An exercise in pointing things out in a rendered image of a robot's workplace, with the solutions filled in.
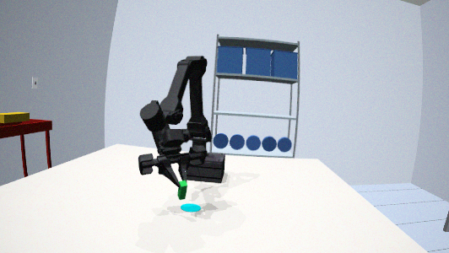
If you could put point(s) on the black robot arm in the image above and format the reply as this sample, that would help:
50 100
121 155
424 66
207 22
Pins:
170 111

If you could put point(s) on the green rectangular post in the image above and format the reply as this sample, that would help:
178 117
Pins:
182 190

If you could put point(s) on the cyan circle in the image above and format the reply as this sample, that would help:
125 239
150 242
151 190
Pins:
190 207

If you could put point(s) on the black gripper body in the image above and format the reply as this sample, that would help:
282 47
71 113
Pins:
146 161

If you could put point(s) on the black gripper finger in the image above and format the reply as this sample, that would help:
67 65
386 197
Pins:
166 170
183 166

